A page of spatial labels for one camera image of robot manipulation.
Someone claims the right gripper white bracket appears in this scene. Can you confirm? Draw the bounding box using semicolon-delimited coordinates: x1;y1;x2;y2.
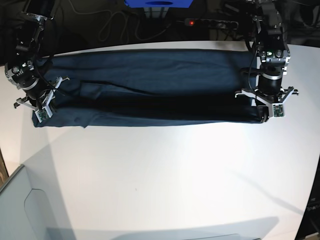
13;76;70;122

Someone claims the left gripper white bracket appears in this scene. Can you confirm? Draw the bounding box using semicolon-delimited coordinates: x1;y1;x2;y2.
235;74;299;123

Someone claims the dark blue T-shirt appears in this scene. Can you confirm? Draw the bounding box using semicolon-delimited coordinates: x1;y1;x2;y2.
32;49;261;128

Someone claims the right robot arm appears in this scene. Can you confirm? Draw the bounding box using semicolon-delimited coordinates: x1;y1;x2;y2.
4;0;70;123

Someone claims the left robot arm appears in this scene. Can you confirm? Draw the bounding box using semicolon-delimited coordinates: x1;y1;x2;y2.
235;0;299;123

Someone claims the grey plastic bin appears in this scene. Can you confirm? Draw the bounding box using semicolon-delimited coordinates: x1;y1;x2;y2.
0;164;76;240

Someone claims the black power strip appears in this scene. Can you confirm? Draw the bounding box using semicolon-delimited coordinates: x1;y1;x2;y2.
184;18;239;30

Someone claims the blue box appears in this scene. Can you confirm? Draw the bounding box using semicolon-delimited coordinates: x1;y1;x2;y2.
124;0;193;8

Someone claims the grey looped cable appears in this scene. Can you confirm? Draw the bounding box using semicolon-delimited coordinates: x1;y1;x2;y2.
97;9;173;43

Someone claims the aluminium post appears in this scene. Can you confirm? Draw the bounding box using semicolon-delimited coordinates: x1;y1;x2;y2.
143;7;169;19

